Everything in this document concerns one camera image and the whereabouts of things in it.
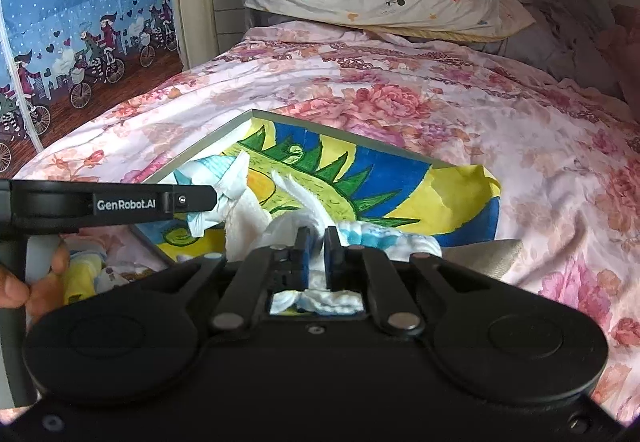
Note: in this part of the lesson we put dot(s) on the shallow box with painted lining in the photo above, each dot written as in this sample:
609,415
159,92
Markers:
320,157

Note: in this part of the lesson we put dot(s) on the blue face mask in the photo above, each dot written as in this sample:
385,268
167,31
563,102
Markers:
385,234

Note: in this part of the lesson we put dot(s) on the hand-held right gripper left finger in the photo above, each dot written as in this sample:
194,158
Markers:
302,252

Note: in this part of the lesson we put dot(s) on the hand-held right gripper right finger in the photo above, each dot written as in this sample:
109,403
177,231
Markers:
332,257

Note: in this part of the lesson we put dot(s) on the person's left hand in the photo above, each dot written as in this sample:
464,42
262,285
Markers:
47,294

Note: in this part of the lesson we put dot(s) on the pink floral bed sheet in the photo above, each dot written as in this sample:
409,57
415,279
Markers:
450,97

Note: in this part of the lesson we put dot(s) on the white drawer cabinet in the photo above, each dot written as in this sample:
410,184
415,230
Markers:
227,17

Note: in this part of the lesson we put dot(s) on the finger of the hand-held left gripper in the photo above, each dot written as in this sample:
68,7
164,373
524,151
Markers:
195,199

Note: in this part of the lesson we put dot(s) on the yellow cloth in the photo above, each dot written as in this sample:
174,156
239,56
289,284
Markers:
85,274

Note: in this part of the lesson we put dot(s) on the grey crumpled blanket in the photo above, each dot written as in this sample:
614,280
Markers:
560,32

